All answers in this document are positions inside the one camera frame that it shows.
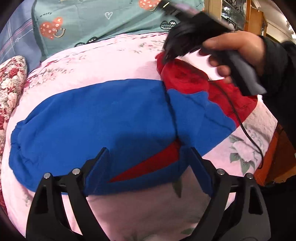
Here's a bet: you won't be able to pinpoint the wooden display cabinet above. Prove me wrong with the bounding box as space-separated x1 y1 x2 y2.
204 0 296 45

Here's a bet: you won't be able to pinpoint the black sleeved right forearm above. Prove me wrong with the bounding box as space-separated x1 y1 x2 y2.
259 37 295 145

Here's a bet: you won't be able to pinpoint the green heart print blanket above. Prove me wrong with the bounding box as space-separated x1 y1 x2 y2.
31 0 178 60

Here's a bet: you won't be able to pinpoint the black cable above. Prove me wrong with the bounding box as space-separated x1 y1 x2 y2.
214 82 265 171

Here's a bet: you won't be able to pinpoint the blue and red pants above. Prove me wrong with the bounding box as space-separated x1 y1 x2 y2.
9 54 257 195

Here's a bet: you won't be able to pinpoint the blue plaid pillow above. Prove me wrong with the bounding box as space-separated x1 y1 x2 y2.
1 1 41 73

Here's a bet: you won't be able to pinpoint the pink floral bed sheet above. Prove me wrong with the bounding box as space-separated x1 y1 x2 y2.
1 33 278 240

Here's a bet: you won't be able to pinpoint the person's right hand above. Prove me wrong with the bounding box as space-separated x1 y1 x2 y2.
199 31 266 77

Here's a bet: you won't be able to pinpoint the red floral pillow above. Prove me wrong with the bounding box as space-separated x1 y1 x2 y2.
0 55 28 209

